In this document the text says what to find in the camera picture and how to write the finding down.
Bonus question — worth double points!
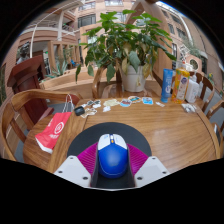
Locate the long wooden planter box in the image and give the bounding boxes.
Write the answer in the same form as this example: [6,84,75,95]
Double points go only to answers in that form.
[39,68,101,99]

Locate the dark bust statue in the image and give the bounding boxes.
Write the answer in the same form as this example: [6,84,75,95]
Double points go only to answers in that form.
[16,41,32,65]

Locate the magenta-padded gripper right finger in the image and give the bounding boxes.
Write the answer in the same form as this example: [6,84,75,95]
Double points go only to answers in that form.
[126,143,172,189]

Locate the wooden armchair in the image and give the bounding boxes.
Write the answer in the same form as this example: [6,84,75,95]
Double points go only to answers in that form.
[91,64,124,99]
[194,71,216,113]
[206,99,224,158]
[0,88,81,163]

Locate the white pump bottle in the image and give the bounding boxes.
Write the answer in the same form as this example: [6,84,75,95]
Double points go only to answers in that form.
[184,63,201,104]

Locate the blue and white computer mouse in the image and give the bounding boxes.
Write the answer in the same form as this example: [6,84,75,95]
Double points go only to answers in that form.
[96,133,129,179]

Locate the small printed sticker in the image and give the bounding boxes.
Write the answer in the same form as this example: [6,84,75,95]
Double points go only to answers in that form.
[142,96,154,106]
[85,99,102,109]
[103,98,120,108]
[127,95,142,104]
[80,108,98,118]
[119,99,133,108]

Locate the dark red wooden pedestal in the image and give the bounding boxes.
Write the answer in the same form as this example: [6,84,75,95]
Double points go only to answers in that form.
[7,54,48,131]

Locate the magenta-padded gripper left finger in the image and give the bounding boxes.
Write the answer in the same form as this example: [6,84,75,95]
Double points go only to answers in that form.
[53,142,101,189]

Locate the blue squeeze tube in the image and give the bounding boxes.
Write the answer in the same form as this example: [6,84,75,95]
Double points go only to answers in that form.
[160,68,174,104]

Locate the green plant in white pot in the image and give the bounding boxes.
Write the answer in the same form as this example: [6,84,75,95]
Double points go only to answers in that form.
[74,9,178,94]

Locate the yellow liquid bottle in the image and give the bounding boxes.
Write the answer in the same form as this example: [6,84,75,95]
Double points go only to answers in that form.
[170,63,191,105]

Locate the white sculpture on plinth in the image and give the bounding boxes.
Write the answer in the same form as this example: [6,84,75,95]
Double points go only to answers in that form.
[179,43,192,64]

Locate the clear plastic packet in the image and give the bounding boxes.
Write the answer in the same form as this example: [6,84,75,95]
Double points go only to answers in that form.
[181,103,198,114]

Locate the small black key fob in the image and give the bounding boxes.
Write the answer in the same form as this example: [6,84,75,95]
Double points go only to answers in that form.
[73,105,86,117]

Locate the red paper bag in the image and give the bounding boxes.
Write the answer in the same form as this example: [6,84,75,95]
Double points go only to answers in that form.
[34,94,75,155]

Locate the black round mouse pad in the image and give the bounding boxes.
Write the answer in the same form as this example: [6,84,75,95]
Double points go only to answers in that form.
[66,121,153,190]

